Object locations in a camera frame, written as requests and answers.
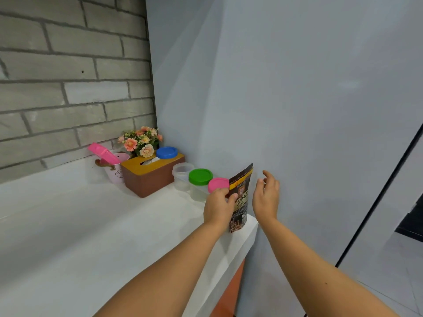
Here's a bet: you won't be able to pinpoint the person's left hand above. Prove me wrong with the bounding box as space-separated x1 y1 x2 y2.
203 187 238 230

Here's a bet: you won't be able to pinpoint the person's right hand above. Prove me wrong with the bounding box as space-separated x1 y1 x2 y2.
252 170 281 225

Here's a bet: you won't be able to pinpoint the clear jar with pink lid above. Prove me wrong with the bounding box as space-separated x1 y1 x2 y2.
207 177 230 195

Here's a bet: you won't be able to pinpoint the black coffee granules pouch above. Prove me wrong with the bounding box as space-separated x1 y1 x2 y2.
227 163 254 233

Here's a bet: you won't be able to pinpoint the clear jar with green lid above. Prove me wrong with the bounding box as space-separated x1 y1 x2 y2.
188 168 214 203

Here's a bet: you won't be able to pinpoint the clear plastic jar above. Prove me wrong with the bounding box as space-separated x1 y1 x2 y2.
171 162 195 192

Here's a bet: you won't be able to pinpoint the brown tissue box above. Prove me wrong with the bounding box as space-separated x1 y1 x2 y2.
120 153 186 199

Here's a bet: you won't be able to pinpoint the clear jar with blue lid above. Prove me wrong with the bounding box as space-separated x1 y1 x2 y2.
156 146 178 159

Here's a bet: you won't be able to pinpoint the pink metal bucket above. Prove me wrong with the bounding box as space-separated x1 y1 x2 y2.
95 151 131 185

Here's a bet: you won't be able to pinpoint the artificial flowers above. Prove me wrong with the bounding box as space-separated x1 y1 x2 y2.
117 126 163 159

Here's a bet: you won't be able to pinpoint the person's right forearm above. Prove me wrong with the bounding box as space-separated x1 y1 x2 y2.
261 217 401 317

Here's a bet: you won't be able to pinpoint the person's left forearm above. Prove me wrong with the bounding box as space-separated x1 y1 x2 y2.
94 221 229 317

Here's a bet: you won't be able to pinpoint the white countertop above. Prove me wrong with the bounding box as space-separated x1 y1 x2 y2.
0 155 258 317

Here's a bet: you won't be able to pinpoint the orange cabinet front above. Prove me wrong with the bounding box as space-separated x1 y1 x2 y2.
210 259 245 317

